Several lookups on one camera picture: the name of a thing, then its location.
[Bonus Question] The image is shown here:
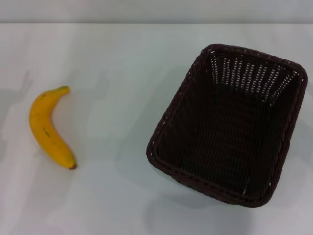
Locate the dark brown woven basket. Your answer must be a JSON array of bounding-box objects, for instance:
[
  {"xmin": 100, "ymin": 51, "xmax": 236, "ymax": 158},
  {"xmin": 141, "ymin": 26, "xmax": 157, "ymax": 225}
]
[{"xmin": 145, "ymin": 43, "xmax": 308, "ymax": 209}]

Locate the yellow banana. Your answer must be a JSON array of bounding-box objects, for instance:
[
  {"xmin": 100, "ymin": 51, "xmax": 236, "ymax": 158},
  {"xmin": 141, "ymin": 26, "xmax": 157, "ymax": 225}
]
[{"xmin": 29, "ymin": 85, "xmax": 78, "ymax": 170}]

